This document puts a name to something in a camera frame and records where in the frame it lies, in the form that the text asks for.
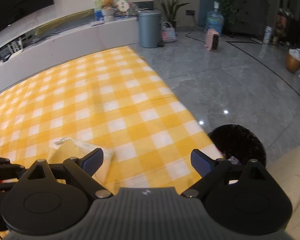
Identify blue water jug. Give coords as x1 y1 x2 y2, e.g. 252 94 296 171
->
206 1 224 36

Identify white wifi router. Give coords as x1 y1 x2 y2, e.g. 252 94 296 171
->
8 38 23 59

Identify teddy bear figurine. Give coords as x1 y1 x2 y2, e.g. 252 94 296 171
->
102 0 115 13

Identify grey blue trash bin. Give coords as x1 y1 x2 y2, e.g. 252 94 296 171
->
138 9 162 48

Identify yellow checkered tablecloth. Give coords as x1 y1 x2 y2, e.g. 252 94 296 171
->
0 47 219 192

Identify pink woven basket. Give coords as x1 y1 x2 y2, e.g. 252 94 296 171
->
161 21 177 43

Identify white marble tv console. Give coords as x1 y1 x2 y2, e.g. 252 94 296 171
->
0 17 139 93

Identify yellow cloth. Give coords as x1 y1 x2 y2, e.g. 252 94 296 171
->
48 137 114 185

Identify pink space heater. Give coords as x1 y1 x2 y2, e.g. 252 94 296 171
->
205 29 220 51

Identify potted snake plant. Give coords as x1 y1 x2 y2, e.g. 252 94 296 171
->
156 0 190 28

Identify brown round pot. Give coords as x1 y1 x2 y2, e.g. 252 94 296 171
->
286 48 300 73

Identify beige sofa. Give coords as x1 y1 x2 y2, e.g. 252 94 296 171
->
267 146 300 239

